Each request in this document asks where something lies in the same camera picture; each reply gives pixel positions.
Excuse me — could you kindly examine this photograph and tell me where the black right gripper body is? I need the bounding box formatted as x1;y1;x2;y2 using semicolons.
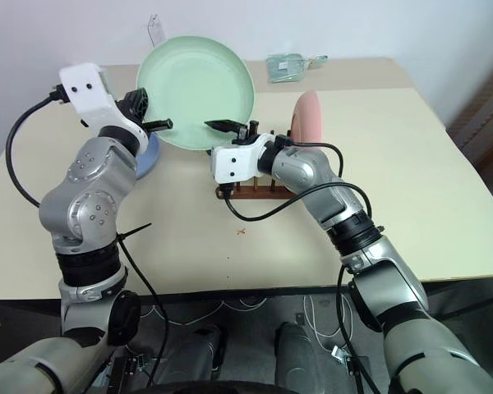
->
233;119;260;145

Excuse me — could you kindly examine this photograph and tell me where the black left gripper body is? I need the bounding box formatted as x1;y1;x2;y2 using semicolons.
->
115;87;151;126

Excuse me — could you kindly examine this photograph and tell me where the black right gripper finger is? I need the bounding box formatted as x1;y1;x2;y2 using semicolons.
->
203;118;242;134

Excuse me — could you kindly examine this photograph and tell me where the green plate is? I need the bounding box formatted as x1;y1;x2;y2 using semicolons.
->
136;35;256;153

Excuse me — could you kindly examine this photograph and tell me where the wooden dish rack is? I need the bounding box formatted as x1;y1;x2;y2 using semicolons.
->
214;129;297;201

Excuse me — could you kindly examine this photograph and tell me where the blue plate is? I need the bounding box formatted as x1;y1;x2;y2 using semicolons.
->
134;131;162;180

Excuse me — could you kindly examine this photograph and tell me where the pink plate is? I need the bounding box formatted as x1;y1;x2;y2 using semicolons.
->
291;90;325;153

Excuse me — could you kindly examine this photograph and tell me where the clear glass container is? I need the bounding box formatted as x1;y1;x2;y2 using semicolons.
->
265;53;330;85

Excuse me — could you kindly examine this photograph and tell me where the clear plastic sign holder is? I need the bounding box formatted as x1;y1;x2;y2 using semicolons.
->
145;13;168;47

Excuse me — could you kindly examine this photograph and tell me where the dark rounded robot leg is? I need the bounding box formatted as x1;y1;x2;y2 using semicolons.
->
274;321;326;375
173;323;228;373

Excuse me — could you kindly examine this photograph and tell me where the wooden furniture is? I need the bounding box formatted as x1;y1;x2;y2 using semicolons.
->
446;72;493;195

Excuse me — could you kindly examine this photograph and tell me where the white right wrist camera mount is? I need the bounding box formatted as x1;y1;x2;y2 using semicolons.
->
210;132;277;185

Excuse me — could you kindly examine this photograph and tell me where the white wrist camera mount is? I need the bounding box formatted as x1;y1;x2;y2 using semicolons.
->
58;62;150;144
210;132;277;185

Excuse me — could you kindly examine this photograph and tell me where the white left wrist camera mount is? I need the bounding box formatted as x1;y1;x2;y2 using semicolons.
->
58;62;150;144

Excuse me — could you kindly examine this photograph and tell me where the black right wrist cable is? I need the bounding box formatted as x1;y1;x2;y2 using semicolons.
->
224;135;373;223

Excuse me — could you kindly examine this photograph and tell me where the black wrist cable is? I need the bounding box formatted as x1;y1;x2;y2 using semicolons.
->
5;84;67;208
224;135;373;223

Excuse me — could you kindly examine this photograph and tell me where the black cable tie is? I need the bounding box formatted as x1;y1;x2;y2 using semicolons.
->
115;222;154;244

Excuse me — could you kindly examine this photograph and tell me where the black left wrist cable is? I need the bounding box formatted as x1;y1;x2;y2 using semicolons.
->
5;84;67;208

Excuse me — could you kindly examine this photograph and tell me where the black left arm lower cable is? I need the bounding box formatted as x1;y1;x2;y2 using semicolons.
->
117;236;172;370

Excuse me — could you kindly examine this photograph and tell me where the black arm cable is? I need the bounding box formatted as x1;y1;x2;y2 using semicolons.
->
335;264;365;394
117;236;172;370

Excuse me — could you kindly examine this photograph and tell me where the black right arm lower cable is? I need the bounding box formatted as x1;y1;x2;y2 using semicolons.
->
335;264;365;394

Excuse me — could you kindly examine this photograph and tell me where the white floor cable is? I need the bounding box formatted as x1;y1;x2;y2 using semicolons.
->
302;293;355;350

